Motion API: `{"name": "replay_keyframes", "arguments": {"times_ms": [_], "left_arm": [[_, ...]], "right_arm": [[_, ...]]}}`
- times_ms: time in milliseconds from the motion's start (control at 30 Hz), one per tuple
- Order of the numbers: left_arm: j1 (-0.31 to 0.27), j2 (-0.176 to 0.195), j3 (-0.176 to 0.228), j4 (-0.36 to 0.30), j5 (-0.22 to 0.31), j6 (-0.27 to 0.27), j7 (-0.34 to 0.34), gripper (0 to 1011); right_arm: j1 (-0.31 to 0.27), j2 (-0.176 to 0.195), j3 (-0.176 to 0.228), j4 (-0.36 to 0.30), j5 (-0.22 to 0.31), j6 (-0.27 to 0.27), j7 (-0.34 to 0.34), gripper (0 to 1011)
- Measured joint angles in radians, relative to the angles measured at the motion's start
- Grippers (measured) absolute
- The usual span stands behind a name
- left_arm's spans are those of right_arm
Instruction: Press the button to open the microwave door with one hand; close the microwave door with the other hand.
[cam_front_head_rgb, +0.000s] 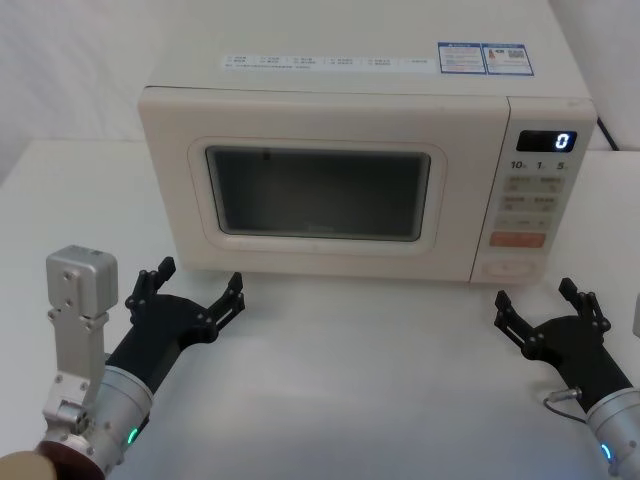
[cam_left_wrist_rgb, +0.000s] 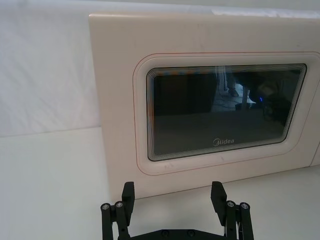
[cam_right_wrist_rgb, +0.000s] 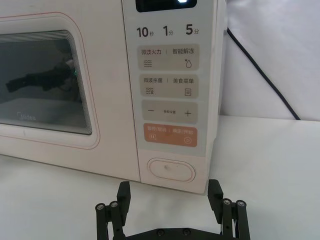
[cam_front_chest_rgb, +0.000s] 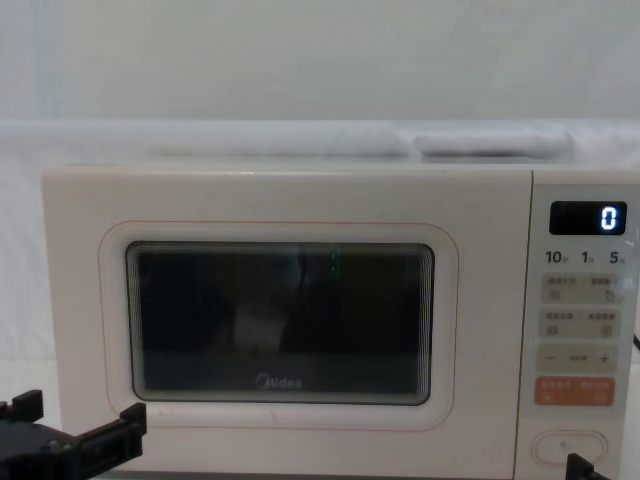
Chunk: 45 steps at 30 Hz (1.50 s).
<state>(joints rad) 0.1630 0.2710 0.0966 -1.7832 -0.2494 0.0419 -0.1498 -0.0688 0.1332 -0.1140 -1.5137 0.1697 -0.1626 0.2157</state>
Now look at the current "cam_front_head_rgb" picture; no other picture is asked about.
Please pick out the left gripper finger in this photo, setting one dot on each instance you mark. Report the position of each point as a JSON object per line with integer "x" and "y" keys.
{"x": 147, "y": 290}
{"x": 225, "y": 307}

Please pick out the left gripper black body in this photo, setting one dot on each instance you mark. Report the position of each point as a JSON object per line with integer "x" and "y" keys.
{"x": 160, "y": 335}

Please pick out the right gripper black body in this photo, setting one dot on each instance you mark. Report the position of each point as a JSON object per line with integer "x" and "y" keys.
{"x": 585, "y": 355}

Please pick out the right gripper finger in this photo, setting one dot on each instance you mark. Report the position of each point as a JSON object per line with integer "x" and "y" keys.
{"x": 515, "y": 322}
{"x": 587, "y": 307}

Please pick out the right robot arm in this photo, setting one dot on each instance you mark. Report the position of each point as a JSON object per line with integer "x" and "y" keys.
{"x": 620, "y": 420}

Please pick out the oven control panel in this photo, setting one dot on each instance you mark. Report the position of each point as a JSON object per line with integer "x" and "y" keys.
{"x": 535, "y": 200}

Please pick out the white table cloth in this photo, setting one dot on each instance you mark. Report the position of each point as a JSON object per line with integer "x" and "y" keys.
{"x": 350, "y": 390}

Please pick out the cream microwave oven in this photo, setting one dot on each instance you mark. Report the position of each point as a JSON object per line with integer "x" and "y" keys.
{"x": 325, "y": 120}

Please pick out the white curtain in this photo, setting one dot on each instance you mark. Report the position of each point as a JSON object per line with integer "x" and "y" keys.
{"x": 60, "y": 60}

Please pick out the long white label strip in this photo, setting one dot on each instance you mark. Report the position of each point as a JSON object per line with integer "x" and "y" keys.
{"x": 325, "y": 62}

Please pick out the blue bordered label sticker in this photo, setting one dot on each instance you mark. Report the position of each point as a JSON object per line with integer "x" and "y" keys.
{"x": 482, "y": 58}

